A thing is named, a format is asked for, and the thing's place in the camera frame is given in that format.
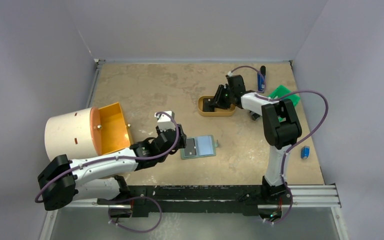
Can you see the small blue object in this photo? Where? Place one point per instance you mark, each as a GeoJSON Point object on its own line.
{"type": "Point", "coordinates": [305, 152]}

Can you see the black credit card stack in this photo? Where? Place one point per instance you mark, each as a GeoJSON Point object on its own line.
{"type": "Point", "coordinates": [208, 105]}

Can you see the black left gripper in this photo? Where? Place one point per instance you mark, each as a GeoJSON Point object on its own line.
{"type": "Point", "coordinates": [181, 144]}

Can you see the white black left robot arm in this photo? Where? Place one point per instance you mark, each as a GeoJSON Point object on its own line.
{"type": "Point", "coordinates": [102, 165]}

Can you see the black aluminium base frame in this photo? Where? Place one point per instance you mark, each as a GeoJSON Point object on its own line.
{"type": "Point", "coordinates": [265, 201]}

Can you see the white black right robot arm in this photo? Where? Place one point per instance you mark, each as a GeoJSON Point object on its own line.
{"type": "Point", "coordinates": [281, 127]}

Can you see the green plastic bin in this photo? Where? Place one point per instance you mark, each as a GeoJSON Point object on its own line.
{"type": "Point", "coordinates": [281, 91]}

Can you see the tan oval tray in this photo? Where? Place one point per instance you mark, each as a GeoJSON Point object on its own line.
{"type": "Point", "coordinates": [218, 112]}

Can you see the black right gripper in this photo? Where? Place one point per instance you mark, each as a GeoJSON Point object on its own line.
{"type": "Point", "coordinates": [220, 96]}

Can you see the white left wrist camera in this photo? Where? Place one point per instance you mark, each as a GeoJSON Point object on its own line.
{"type": "Point", "coordinates": [164, 121]}

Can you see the yellow drawer box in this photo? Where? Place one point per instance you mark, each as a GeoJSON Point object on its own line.
{"type": "Point", "coordinates": [115, 132]}

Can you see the grey-green card holder wallet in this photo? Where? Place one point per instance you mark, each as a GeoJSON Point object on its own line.
{"type": "Point", "coordinates": [205, 147]}

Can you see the single black credit card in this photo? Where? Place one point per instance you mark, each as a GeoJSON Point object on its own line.
{"type": "Point", "coordinates": [190, 148]}

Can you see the white cylinder container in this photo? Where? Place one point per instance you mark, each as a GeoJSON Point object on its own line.
{"type": "Point", "coordinates": [75, 134]}

